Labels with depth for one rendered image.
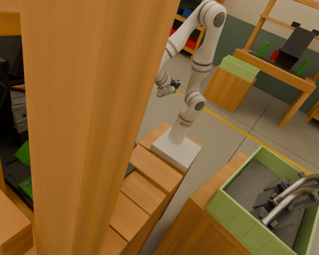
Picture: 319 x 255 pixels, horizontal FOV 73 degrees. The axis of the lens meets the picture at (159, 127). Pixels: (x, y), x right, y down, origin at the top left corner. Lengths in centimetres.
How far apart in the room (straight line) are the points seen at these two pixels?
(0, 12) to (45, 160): 27
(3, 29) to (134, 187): 76
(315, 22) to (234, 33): 167
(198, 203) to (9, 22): 104
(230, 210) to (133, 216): 45
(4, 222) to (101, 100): 32
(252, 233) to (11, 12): 110
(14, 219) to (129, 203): 57
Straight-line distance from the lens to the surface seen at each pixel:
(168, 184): 104
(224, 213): 114
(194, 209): 122
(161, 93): 102
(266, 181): 152
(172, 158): 119
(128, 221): 91
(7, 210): 47
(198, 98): 112
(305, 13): 599
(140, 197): 98
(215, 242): 127
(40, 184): 33
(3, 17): 46
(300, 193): 114
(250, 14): 616
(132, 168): 104
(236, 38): 622
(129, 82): 20
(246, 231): 114
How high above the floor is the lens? 167
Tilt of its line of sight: 35 degrees down
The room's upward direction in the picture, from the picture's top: 21 degrees clockwise
